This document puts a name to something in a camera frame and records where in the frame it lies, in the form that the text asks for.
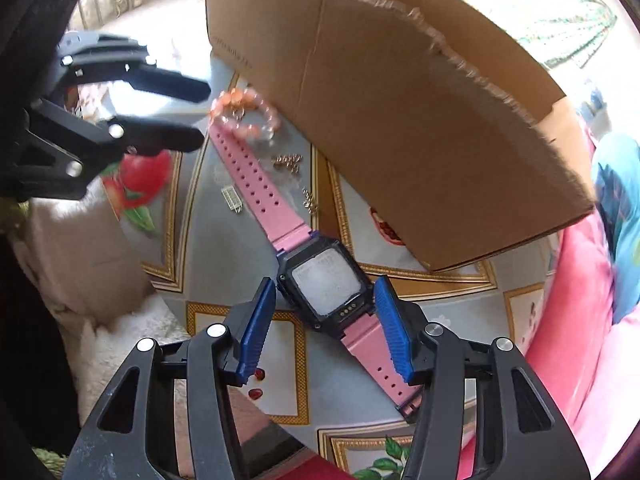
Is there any brown cardboard box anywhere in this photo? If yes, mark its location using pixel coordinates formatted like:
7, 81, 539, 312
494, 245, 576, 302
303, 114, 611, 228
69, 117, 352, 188
206, 0, 596, 271

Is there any gold silver chain charm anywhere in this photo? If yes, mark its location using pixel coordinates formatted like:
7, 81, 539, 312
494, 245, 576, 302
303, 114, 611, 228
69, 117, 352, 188
271, 154, 318, 216

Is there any white fluffy towel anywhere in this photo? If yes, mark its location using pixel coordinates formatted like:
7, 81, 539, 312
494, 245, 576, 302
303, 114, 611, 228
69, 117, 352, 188
10, 181, 188, 419

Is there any pink floral blanket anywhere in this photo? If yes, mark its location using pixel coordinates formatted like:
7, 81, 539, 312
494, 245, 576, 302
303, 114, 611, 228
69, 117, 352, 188
454, 209, 640, 480

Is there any fruit pattern table cover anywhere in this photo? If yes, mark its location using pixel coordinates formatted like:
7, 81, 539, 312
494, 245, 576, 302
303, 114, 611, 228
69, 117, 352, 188
105, 122, 558, 479

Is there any blue pillow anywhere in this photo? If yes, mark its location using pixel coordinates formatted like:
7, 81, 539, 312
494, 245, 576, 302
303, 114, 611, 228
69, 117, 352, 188
591, 133, 639, 323

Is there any pink orange bead bracelet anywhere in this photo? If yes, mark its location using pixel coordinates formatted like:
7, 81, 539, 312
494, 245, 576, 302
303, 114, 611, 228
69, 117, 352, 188
208, 86, 282, 142

